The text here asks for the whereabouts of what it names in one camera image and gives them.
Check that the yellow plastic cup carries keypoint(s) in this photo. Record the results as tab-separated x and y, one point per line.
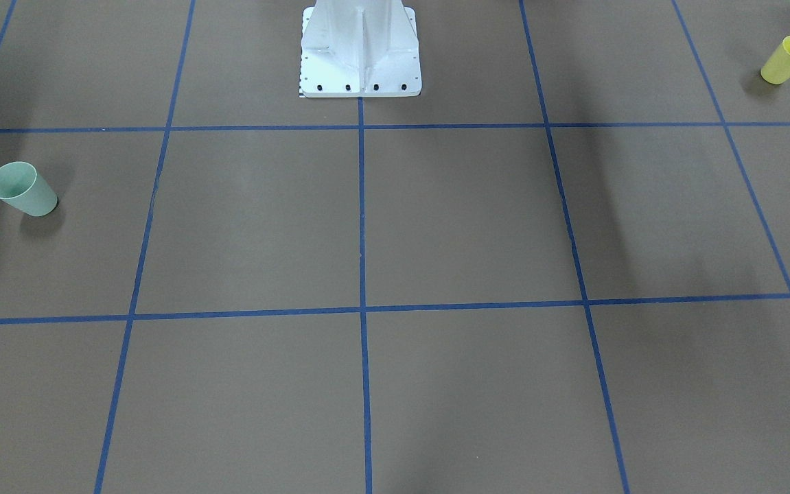
776	70

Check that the light green plastic cup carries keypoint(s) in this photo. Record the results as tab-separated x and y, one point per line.
22	187

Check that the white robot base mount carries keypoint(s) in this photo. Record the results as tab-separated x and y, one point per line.
359	49

